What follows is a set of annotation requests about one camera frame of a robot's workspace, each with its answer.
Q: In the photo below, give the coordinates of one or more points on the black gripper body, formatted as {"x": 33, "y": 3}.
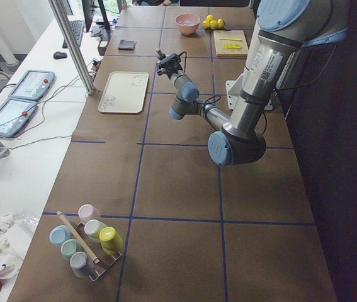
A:
{"x": 165, "y": 70}

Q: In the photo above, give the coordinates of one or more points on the steel muddler black tip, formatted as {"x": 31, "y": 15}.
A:
{"x": 160, "y": 55}

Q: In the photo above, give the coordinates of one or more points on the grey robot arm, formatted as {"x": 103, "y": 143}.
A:
{"x": 282, "y": 27}

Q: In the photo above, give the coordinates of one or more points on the pink bowl of ice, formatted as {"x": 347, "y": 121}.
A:
{"x": 187, "y": 24}

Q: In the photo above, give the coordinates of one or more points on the pink upturned cup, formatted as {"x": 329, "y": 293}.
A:
{"x": 88, "y": 212}

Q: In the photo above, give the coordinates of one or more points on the white upturned cup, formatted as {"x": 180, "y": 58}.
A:
{"x": 92, "y": 229}

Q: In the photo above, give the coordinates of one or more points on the yellow-green upturned cup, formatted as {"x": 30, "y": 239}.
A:
{"x": 110, "y": 240}

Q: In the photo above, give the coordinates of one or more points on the blue upturned cup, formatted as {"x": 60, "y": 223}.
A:
{"x": 59, "y": 235}

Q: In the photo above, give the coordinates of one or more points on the mint green upturned cup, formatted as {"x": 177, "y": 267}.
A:
{"x": 69, "y": 248}

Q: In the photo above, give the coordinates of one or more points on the grey upturned cup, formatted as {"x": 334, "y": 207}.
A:
{"x": 82, "y": 265}

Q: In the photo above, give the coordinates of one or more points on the folded grey cloth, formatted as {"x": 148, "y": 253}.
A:
{"x": 127, "y": 45}

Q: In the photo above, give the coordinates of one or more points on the cream bear serving tray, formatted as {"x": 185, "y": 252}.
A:
{"x": 124, "y": 93}

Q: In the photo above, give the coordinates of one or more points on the whole lemon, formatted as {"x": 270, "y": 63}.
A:
{"x": 210, "y": 23}
{"x": 220, "y": 23}

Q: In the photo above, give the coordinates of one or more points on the wooden cutting board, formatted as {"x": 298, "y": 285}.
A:
{"x": 220, "y": 52}

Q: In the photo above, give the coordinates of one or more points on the lemon slices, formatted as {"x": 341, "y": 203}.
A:
{"x": 232, "y": 46}

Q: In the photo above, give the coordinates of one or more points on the yellow plastic knife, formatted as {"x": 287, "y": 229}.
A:
{"x": 231, "y": 39}

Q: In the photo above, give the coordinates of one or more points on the black keyboard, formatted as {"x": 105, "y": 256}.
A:
{"x": 77, "y": 28}

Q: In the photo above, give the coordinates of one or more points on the black computer mouse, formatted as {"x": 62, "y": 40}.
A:
{"x": 59, "y": 55}

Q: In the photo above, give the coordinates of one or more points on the upper teach pendant tablet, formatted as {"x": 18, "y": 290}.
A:
{"x": 33, "y": 85}

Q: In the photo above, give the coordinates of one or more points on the teach pendant tablet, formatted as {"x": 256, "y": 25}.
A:
{"x": 33, "y": 85}
{"x": 14, "y": 115}

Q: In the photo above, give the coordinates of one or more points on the lower teach pendant tablet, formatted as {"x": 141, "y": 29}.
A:
{"x": 14, "y": 115}

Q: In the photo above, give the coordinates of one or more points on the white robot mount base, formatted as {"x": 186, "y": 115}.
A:
{"x": 233, "y": 94}

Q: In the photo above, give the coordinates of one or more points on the aluminium frame post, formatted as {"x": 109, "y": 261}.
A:
{"x": 63, "y": 22}

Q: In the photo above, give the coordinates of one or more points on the white wire cup rack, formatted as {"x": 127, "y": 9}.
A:
{"x": 106, "y": 261}

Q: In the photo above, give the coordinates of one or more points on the wooden rack handle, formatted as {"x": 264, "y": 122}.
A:
{"x": 77, "y": 236}

